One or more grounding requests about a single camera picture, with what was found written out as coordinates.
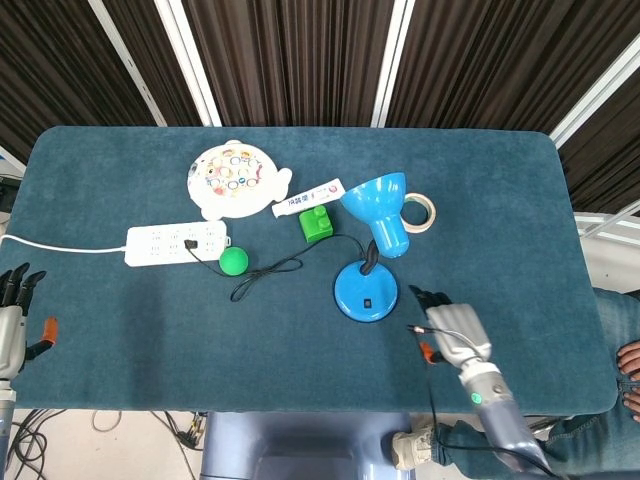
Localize black floor cable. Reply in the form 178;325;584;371
3;408;69;480
148;410;207;480

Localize beige masking tape roll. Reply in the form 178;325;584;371
401;192;437;234

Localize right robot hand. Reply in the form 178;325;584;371
408;284;494;369

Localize bystander hand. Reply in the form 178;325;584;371
616;340;640;424

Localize white fish-shaped fishing toy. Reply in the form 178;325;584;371
187;140;294;222

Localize green toy building block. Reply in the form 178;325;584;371
298;205;336;245

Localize dark brown pleated curtain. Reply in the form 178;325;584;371
0;0;640;216

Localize blue desk lamp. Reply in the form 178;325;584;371
333;172;411;324

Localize thin black hand cable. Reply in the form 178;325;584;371
407;324;556;477

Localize white metal frame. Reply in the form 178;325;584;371
573;199;640;251

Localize black lamp power cord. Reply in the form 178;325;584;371
183;233;372;303

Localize white power strip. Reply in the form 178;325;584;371
124;220;232;268

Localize white power strip cable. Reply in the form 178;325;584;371
0;233;129;254

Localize white toothpaste tube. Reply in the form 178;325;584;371
271;178;347;220

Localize beige shoe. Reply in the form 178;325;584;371
391;424;442;472

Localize white frame post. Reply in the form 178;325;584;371
548;34;640;149
87;0;168;127
370;0;416;129
154;0;223;128

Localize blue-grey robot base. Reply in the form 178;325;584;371
199;410;417;480

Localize bystander blue jeans leg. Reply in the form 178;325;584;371
432;287;640;480

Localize green ball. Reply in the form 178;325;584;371
218;246;250;277

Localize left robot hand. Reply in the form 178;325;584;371
0;262;60;381

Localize blue table cloth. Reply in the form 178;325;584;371
9;124;621;415

